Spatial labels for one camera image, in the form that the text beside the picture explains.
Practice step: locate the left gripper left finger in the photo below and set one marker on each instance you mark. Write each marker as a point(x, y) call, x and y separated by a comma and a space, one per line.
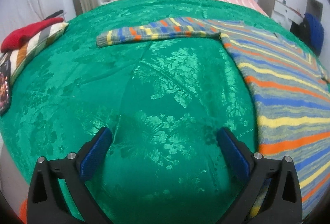
point(58, 192)

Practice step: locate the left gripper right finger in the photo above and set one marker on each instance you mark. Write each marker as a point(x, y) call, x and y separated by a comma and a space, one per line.
point(271, 191)

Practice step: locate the multicolour striped knit sweater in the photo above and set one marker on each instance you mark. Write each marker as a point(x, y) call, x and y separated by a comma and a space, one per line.
point(288, 86)

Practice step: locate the black clothes on chair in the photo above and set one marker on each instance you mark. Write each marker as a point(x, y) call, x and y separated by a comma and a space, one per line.
point(303, 32)

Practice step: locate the orange trousers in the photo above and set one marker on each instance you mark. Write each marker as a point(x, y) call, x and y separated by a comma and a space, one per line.
point(23, 211)

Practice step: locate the green floral bed blanket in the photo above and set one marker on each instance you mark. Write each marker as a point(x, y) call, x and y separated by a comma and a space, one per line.
point(163, 100)

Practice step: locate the striped folded cloth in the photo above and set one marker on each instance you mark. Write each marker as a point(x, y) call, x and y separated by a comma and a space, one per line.
point(20, 58)

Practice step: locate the red folded garment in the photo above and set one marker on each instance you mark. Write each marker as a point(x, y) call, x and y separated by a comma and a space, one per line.
point(18, 38)

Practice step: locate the white desk cabinet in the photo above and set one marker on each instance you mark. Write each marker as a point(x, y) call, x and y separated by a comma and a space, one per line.
point(280, 13)

